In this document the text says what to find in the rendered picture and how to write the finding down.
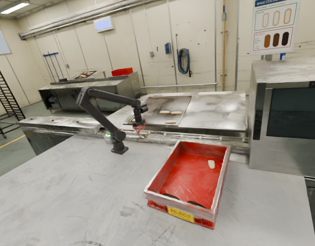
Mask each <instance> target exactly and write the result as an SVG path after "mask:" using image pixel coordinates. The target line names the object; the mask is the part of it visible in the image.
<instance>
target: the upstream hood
mask: <svg viewBox="0 0 315 246"><path fill-rule="evenodd" d="M18 124H19V125H20V126H24V127H34V128H44V129H54V130H64V131H74V132H84V133H97V132H98V131H99V128H101V127H102V125H101V124H100V123H99V122H97V121H96V120H95V119H76V118H57V117H37V116H31V117H29V118H27V119H24V120H22V121H19V122H18Z"/></svg>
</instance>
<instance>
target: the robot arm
mask: <svg viewBox="0 0 315 246"><path fill-rule="evenodd" d="M91 98H97V99H101V100H106V101H111V102H115V103H121V104H126V105H130V106H131V107H132V108H134V109H133V113H134V118H135V122H133V123H132V124H133V126H132V127H133V129H134V130H135V131H136V132H137V133H138V134H139V133H140V128H141V129H142V130H143V129H144V127H145V124H146V121H145V119H142V116H141V114H142V113H145V112H147V111H148V107H147V104H141V102H140V100H137V99H132V98H128V97H124V96H120V95H116V94H113V93H109V92H105V91H101V90H98V89H93V88H91V87H83V88H82V89H81V91H80V93H79V96H78V98H77V101H76V105H78V106H80V107H81V108H82V109H84V110H85V111H86V112H87V113H88V114H90V115H91V116H92V117H93V118H94V119H95V120H96V121H97V122H99V123H100V124H101V125H102V126H103V127H104V128H105V129H106V130H107V131H108V132H109V133H110V135H111V137H112V138H111V139H112V142H113V148H112V149H111V152H113V153H116V154H120V155H123V154H124V153H125V152H126V151H127V150H129V148H128V147H127V146H124V143H123V142H122V141H123V140H124V139H125V138H126V133H125V132H124V131H122V130H119V129H118V128H117V127H116V126H115V125H113V124H112V123H111V122H110V121H109V120H108V119H107V118H106V117H105V116H104V115H103V114H102V113H101V112H100V111H99V110H98V109H97V108H96V107H95V106H94V105H93V104H92V103H91V102H90V101H89V100H90V99H91ZM142 124H144V125H143V128H142ZM136 128H138V131H137V129H136Z"/></svg>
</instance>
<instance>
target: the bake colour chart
mask: <svg viewBox="0 0 315 246"><path fill-rule="evenodd" d="M301 2H302V0H253V8H252V27H251V42H250V55H249V56H258V55H268V54H279V53H289V52H293V50H294V42H295V37H296V31H297V25H298V19H299V13H300V8H301Z"/></svg>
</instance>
